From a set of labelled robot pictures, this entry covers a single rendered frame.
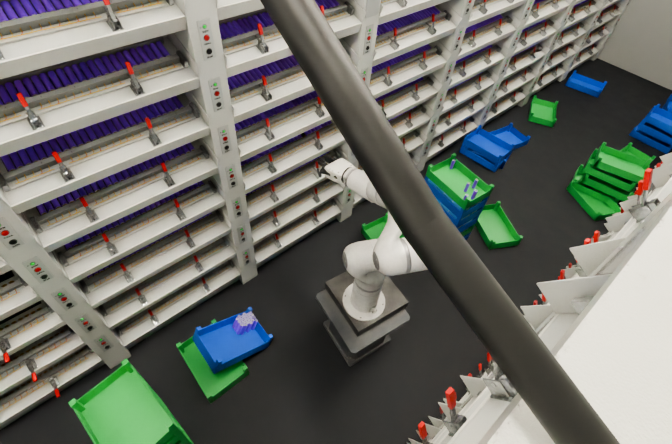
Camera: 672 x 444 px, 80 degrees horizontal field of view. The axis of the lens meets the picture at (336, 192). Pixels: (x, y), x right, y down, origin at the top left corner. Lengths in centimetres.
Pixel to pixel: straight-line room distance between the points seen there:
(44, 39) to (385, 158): 110
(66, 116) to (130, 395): 98
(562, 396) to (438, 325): 204
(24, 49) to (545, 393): 119
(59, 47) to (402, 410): 184
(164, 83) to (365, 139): 118
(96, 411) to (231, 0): 142
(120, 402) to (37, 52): 115
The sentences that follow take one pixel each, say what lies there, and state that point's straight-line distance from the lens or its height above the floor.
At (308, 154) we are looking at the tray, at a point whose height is 69.
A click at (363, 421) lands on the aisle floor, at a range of 203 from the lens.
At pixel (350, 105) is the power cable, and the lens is 21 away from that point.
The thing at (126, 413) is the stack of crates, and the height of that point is 40.
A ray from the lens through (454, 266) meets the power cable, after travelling 21.
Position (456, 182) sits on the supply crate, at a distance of 234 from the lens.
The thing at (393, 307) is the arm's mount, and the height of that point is 33.
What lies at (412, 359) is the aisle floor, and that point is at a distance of 215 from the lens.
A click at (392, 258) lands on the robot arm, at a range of 111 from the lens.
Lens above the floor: 196
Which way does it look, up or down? 47 degrees down
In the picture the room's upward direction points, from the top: 5 degrees clockwise
